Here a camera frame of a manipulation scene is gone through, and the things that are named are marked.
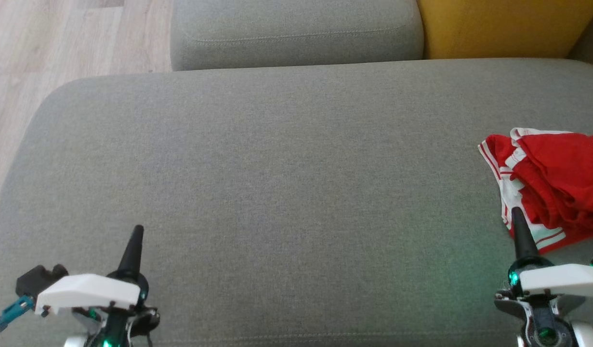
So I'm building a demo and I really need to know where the red and white striped jersey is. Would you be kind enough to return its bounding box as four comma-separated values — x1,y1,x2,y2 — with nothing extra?
478,127,593,254

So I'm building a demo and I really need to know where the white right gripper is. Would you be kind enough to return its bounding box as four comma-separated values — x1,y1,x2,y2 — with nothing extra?
494,207,593,347

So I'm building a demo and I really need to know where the yellow sofa back cushion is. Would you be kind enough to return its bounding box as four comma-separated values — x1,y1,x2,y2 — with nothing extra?
416,0,593,60

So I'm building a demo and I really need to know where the black cable with teal connector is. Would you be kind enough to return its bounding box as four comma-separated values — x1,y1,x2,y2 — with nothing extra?
0,295,35,347

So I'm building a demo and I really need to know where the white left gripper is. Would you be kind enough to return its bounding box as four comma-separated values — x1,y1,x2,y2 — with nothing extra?
35,225,159,347

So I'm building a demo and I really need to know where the grey sofa seat cushion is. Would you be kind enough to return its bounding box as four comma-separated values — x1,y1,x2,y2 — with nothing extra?
170,0,425,72

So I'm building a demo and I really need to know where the large grey sofa chaise cushion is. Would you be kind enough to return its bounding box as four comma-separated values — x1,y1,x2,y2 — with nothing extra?
0,58,593,347

